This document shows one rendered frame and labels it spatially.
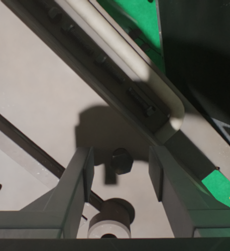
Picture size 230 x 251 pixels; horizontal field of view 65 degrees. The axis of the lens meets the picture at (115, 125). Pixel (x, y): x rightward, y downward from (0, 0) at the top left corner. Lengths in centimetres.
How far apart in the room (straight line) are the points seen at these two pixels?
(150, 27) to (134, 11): 16
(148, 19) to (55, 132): 147
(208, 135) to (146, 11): 136
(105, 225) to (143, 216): 5
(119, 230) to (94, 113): 10
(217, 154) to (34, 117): 30
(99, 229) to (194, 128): 22
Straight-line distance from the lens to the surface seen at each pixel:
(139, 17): 159
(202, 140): 34
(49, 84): 17
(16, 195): 22
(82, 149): 15
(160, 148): 16
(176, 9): 67
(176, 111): 29
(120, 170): 16
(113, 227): 18
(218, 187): 207
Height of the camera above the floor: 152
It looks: 75 degrees down
